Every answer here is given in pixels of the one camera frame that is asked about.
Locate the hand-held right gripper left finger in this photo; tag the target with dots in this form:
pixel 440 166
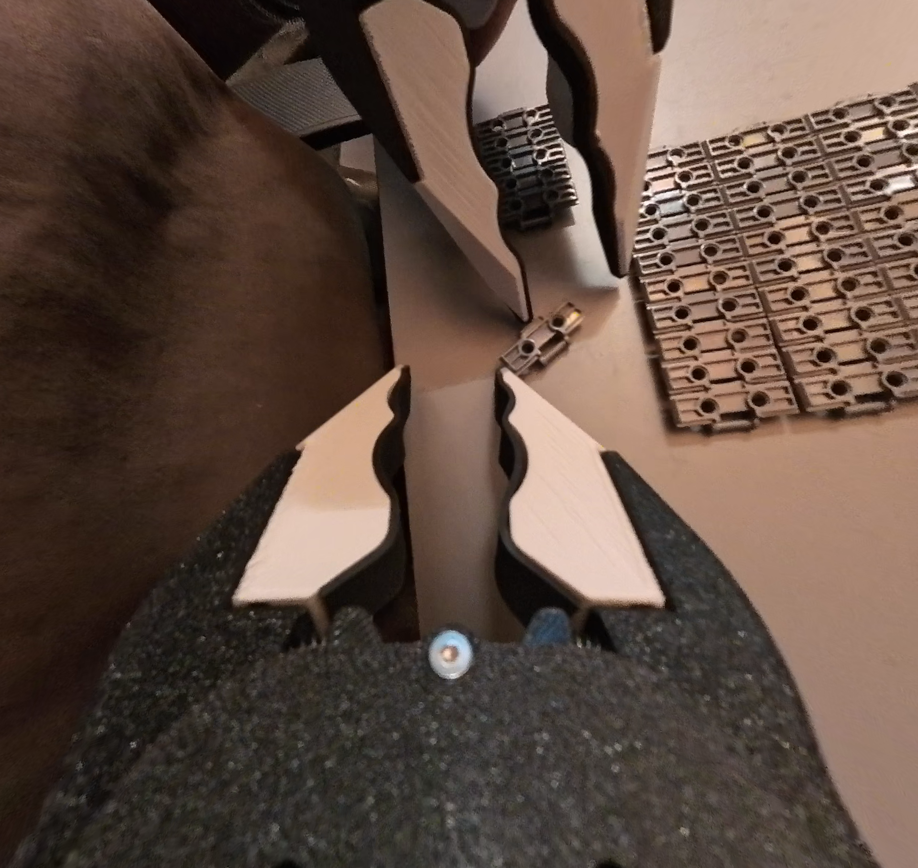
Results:
pixel 323 517

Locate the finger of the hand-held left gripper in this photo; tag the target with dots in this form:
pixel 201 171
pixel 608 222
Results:
pixel 437 129
pixel 617 94

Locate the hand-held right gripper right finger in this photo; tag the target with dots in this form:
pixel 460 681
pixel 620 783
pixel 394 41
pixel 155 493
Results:
pixel 574 524

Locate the grey tread link segment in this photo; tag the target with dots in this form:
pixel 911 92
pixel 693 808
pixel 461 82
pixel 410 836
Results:
pixel 538 344

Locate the large grey tread link mat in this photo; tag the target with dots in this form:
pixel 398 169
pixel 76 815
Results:
pixel 789 273

